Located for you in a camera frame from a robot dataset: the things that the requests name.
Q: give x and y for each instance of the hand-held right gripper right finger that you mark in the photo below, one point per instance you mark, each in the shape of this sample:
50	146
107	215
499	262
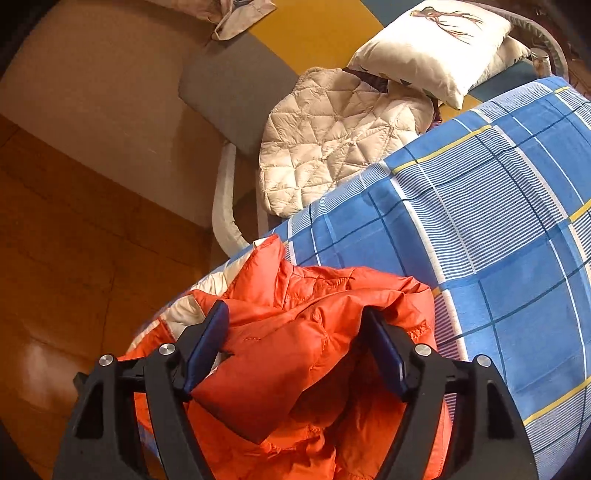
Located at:
385	350

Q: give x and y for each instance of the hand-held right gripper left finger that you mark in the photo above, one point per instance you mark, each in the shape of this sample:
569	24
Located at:
210	341

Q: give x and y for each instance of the orange down jacket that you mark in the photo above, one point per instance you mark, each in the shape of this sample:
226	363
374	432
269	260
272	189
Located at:
295	369

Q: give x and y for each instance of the orange wooden wardrobe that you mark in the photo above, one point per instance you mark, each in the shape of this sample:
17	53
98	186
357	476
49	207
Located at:
69	254

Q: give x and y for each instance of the blue plaid bed sheet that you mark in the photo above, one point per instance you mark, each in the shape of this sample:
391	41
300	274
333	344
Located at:
485	207

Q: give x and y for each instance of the beige quilted jacket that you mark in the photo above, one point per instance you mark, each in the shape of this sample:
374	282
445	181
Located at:
332	138

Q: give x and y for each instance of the grey yellow blue headboard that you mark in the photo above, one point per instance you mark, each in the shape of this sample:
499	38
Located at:
231	87

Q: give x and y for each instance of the dark purple cloth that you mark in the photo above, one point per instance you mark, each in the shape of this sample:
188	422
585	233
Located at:
376	84

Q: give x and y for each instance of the white deer print pillow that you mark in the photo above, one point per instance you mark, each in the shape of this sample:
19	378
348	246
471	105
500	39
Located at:
429	50

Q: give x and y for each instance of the short beige patterned curtain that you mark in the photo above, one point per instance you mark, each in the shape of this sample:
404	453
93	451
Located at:
231	23

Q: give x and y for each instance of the white bed rail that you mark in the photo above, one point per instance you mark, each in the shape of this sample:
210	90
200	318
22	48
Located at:
224	203

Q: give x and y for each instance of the grey padded bed rail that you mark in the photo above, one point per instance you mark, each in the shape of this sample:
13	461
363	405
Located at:
549	41

